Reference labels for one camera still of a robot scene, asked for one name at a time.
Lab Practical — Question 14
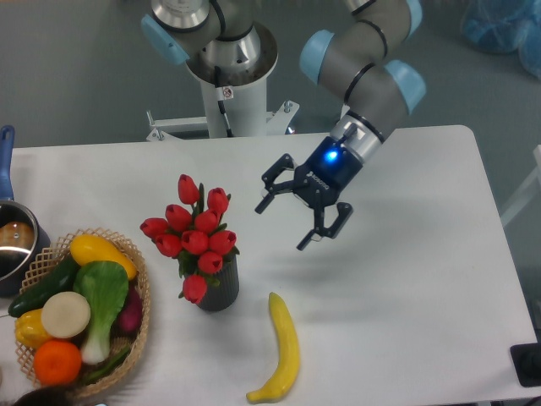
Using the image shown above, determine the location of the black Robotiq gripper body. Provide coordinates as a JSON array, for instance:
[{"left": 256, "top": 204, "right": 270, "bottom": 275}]
[{"left": 293, "top": 136, "right": 363, "bottom": 208}]

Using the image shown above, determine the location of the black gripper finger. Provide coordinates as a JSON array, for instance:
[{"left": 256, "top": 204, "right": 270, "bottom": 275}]
[
  {"left": 254, "top": 152, "right": 303, "bottom": 214},
  {"left": 297, "top": 202, "right": 353, "bottom": 251}
]

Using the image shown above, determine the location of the red tulip bouquet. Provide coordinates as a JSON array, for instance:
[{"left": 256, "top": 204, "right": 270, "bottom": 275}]
[{"left": 139, "top": 174, "right": 239, "bottom": 305}]

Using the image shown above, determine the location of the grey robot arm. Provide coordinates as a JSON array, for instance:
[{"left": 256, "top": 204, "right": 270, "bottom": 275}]
[{"left": 141, "top": 1, "right": 426, "bottom": 246}]

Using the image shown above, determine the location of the dark grey ribbed vase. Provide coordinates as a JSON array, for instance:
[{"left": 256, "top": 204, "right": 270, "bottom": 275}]
[{"left": 197, "top": 258, "right": 239, "bottom": 312}]

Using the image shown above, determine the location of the yellow banana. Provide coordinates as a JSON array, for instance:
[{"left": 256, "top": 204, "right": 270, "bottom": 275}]
[{"left": 246, "top": 292, "right": 301, "bottom": 404}]

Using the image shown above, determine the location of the purple sweet potato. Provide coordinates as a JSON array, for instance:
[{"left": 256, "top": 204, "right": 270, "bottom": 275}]
[{"left": 117, "top": 285, "right": 143, "bottom": 334}]

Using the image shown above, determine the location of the yellow squash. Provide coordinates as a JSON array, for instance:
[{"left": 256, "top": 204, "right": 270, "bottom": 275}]
[{"left": 69, "top": 234, "right": 138, "bottom": 281}]

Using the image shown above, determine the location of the green bok choy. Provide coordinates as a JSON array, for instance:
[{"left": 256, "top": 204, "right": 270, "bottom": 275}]
[{"left": 74, "top": 261, "right": 128, "bottom": 365}]

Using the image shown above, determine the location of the green cucumber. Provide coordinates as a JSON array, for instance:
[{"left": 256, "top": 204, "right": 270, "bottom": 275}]
[{"left": 8, "top": 255, "right": 80, "bottom": 318}]

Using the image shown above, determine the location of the black device at edge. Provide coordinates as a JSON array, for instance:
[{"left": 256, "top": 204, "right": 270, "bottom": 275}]
[{"left": 510, "top": 343, "right": 540, "bottom": 387}]

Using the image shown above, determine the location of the white round radish slice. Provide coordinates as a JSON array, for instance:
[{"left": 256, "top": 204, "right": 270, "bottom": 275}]
[{"left": 41, "top": 292, "right": 90, "bottom": 339}]

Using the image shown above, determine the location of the blue plastic bag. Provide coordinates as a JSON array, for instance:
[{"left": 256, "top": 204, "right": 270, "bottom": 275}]
[{"left": 460, "top": 1, "right": 540, "bottom": 79}]

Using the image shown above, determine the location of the woven wicker basket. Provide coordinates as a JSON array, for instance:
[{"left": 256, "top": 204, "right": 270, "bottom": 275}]
[{"left": 19, "top": 228, "right": 150, "bottom": 401}]

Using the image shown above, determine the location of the blue saucepan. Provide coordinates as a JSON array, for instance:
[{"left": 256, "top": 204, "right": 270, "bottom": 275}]
[{"left": 1, "top": 125, "right": 50, "bottom": 298}]

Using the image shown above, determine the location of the green chili pepper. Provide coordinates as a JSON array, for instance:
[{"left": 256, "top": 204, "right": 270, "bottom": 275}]
[{"left": 81, "top": 346, "right": 131, "bottom": 386}]

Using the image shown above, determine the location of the orange fruit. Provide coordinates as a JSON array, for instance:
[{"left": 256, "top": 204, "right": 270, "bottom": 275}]
[{"left": 33, "top": 340, "right": 82, "bottom": 386}]

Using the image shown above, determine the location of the yellow bell pepper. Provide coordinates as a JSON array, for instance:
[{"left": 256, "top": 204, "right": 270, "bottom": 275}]
[{"left": 15, "top": 309, "right": 52, "bottom": 349}]

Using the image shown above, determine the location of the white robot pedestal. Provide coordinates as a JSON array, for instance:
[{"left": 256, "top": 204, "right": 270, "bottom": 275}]
[{"left": 141, "top": 15, "right": 300, "bottom": 139}]

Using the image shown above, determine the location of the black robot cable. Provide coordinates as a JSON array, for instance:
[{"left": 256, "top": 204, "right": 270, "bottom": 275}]
[{"left": 212, "top": 65, "right": 234, "bottom": 139}]

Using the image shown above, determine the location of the white frame at right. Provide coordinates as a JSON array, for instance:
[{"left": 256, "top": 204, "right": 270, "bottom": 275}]
[{"left": 500, "top": 145, "right": 540, "bottom": 228}]

